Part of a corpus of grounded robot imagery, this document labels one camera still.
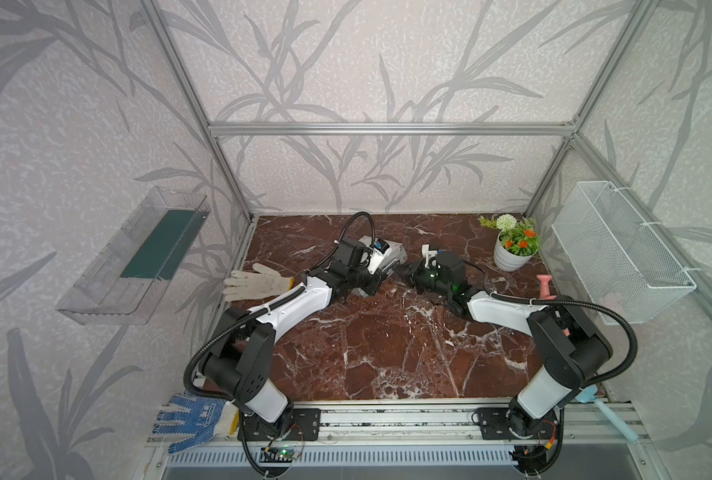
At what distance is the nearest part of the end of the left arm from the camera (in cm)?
65

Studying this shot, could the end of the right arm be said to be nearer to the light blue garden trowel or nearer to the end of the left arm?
the end of the left arm

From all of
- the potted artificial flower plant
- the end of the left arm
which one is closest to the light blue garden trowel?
the potted artificial flower plant

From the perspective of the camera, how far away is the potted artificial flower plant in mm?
951

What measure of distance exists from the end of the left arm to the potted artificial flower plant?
48cm
